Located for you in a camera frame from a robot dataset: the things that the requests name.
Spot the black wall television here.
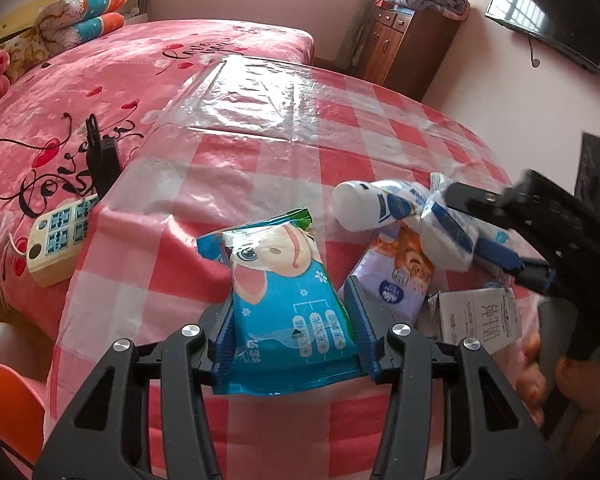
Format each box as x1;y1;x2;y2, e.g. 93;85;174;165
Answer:
484;0;600;74

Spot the black power adapter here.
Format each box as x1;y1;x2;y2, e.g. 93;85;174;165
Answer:
85;132;122;197

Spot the floral pillow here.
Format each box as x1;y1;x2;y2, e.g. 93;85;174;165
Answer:
0;27;57;84

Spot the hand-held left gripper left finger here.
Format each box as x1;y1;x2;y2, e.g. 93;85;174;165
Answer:
32;300;238;480

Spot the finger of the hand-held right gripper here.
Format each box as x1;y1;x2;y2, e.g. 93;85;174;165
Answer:
444;181;533;228
474;236;553;293

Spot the blue wet wipe packet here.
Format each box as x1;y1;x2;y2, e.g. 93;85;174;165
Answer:
196;207;362;397

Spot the pink heart print bedspread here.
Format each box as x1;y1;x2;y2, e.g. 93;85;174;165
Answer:
0;20;316;332

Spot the beige power strip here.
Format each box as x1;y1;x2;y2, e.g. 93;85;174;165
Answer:
25;195;102;289

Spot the white plastic basin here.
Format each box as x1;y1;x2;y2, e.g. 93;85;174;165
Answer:
0;322;49;397

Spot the white milk carton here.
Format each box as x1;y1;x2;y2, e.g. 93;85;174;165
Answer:
426;284;524;347

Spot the rolled colourful cartoon quilt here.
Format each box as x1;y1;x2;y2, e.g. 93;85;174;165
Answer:
32;0;129;57

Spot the pink white checked tablecloth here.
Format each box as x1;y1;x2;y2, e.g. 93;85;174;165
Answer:
45;55;557;480

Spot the orange plastic bin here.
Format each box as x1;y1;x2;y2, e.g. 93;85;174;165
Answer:
0;365;47;467

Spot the person's right hand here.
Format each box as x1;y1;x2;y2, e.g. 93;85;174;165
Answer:
515;332;600;427

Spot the white plastic bottle blue label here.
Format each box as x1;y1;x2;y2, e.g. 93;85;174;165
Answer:
332;180;432;234

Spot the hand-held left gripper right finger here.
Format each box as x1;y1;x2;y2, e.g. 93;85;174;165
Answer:
344;276;556;480

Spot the white blue plastic packet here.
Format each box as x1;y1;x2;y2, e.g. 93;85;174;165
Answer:
419;172;512;272

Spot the purple tissue packet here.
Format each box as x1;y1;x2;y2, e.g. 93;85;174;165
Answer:
350;222;437;327

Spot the brown wooden cabinet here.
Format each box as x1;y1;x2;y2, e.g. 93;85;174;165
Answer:
362;0;462;102

